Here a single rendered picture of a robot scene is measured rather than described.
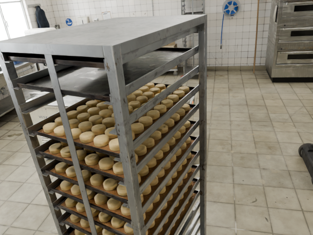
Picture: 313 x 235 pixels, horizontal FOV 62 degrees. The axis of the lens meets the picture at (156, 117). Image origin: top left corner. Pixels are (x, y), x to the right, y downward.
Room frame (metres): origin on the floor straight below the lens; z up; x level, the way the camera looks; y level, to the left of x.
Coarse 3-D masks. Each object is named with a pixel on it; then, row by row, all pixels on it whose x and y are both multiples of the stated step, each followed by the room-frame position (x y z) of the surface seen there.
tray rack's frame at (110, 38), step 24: (96, 24) 1.14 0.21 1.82; (120, 24) 1.06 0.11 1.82; (144, 24) 0.99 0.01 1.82; (168, 24) 0.93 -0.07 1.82; (192, 24) 1.02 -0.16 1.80; (0, 48) 0.85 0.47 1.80; (24, 48) 0.79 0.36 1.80; (48, 48) 0.73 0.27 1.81; (72, 48) 0.68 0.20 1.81; (96, 48) 0.64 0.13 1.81; (120, 48) 0.64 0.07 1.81; (120, 72) 0.63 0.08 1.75; (120, 96) 0.62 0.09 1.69; (24, 120) 0.85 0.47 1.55; (120, 120) 0.62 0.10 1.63; (72, 144) 0.74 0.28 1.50; (120, 144) 0.63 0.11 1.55
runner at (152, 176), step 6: (198, 120) 1.15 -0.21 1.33; (192, 126) 1.08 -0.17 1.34; (192, 132) 1.08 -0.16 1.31; (186, 138) 1.02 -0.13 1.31; (180, 144) 0.96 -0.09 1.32; (174, 150) 0.91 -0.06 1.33; (168, 156) 0.87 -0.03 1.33; (162, 162) 0.82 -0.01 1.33; (156, 168) 0.79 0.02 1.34; (162, 168) 0.82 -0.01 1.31; (150, 174) 0.75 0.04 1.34; (156, 174) 0.78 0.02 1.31; (150, 180) 0.75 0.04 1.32; (144, 186) 0.71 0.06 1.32; (126, 204) 0.65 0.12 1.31
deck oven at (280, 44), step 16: (272, 0) 5.91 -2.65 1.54; (288, 0) 5.10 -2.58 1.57; (304, 0) 5.04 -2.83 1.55; (272, 16) 5.72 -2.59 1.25; (288, 16) 5.10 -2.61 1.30; (304, 16) 4.98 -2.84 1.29; (272, 32) 5.52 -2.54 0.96; (288, 32) 5.07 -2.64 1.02; (304, 32) 5.00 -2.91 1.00; (272, 48) 5.33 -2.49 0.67; (288, 48) 5.08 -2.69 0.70; (304, 48) 5.01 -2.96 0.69; (272, 64) 5.15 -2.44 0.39; (288, 64) 5.01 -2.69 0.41; (304, 64) 4.93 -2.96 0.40; (272, 80) 5.17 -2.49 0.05; (288, 80) 5.09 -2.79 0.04; (304, 80) 5.02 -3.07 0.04
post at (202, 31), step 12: (204, 24) 1.13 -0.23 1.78; (204, 36) 1.13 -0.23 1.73; (204, 48) 1.13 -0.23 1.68; (204, 60) 1.13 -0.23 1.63; (204, 72) 1.13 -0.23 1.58; (204, 84) 1.13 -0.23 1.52; (204, 96) 1.13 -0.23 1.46; (204, 108) 1.13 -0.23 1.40; (204, 120) 1.14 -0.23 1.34; (204, 132) 1.14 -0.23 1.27; (204, 144) 1.14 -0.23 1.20; (204, 156) 1.14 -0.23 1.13; (204, 168) 1.14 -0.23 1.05; (204, 180) 1.14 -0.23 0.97; (204, 192) 1.14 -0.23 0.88; (204, 204) 1.14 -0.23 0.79; (204, 216) 1.14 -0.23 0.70; (204, 228) 1.14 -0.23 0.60
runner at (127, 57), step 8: (184, 32) 1.03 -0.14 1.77; (192, 32) 1.10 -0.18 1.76; (160, 40) 0.87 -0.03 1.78; (168, 40) 0.92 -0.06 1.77; (176, 40) 0.97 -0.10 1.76; (144, 48) 0.79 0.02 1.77; (152, 48) 0.82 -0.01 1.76; (128, 56) 0.71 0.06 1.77; (136, 56) 0.75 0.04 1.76; (104, 64) 0.63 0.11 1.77
